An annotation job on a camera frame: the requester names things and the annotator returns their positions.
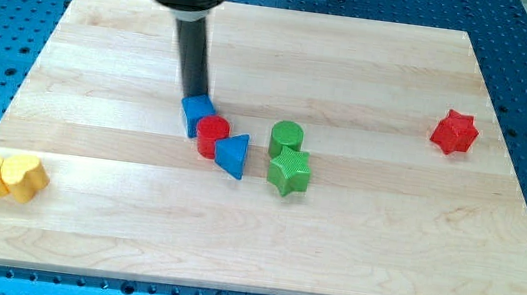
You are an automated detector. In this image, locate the green cylinder block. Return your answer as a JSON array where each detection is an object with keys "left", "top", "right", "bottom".
[{"left": 268, "top": 120, "right": 304, "bottom": 158}]

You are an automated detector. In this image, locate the blue cube block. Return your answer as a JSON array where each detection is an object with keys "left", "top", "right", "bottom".
[{"left": 181, "top": 95, "right": 216, "bottom": 139}]

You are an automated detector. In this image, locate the light wooden board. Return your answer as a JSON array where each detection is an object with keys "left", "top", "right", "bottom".
[{"left": 0, "top": 0, "right": 527, "bottom": 295}]

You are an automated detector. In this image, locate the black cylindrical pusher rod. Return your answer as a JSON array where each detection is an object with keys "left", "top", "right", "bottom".
[{"left": 176, "top": 18, "right": 209, "bottom": 98}]

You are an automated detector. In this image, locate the red star block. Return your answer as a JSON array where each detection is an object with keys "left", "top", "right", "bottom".
[{"left": 430, "top": 109, "right": 479, "bottom": 155}]

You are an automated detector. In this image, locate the yellow heart block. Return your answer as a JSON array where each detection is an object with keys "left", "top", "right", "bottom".
[{"left": 0, "top": 154, "right": 50, "bottom": 204}]

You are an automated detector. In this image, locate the red cylinder block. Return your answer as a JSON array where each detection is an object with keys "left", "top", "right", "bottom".
[{"left": 196, "top": 115, "right": 231, "bottom": 159}]

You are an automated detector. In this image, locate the blue triangular prism block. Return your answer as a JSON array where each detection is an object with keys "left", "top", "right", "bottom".
[{"left": 215, "top": 134, "right": 250, "bottom": 180}]

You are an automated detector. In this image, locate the green star block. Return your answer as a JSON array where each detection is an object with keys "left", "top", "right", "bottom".
[{"left": 267, "top": 146, "right": 312, "bottom": 196}]

